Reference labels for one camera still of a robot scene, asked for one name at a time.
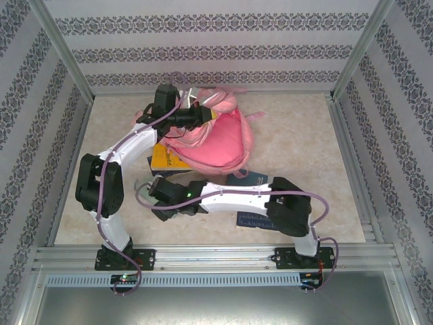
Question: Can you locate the navy book with QR codes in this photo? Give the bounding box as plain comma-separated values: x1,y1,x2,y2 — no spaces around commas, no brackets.
235,211,281,231

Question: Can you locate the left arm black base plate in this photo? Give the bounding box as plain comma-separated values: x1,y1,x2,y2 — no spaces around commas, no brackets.
94,248,156,272

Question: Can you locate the aluminium side rail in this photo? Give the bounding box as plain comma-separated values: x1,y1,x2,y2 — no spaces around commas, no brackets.
329,96,386,244
47,96,95,246

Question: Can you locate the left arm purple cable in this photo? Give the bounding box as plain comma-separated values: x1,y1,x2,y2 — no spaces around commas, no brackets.
95,71,190,296

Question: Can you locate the small circuit board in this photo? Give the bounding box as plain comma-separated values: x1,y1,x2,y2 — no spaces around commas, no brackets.
110,274,140,285
300,272,324,288

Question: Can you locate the yellow cartoon book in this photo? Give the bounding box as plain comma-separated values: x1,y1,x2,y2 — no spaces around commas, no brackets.
150,144,196,177

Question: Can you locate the grey metal sheet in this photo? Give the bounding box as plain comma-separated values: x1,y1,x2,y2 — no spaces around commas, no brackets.
20,270,420,325

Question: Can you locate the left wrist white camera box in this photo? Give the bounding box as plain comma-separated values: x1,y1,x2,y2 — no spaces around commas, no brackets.
185,87,204,108

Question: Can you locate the thin aluminium back rail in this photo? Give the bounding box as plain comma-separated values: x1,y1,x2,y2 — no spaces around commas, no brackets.
91,88,336,98

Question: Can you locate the aluminium frame post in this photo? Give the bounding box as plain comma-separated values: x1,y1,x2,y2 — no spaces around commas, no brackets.
331,0,395,101
28,0,95,102

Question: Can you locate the aluminium mounting rail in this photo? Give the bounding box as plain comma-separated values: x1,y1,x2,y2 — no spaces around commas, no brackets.
32,243,398,272

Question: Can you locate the left small circuit board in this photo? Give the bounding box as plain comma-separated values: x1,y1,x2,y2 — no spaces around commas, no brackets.
110,274,140,285

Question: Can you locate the slotted grey cable duct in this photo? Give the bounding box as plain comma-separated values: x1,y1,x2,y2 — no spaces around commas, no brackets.
45,272,302,288

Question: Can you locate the teal blue notebook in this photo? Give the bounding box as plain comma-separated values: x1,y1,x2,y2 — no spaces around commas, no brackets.
226,172,271,187

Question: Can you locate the right small circuit board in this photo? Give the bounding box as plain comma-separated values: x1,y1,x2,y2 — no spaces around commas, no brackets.
300,272,324,288

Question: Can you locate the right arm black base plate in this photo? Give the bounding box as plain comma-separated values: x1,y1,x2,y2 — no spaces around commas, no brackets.
274,246,338,270

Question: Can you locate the pink backpack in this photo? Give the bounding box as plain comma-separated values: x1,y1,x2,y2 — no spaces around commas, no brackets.
131,86,265,179

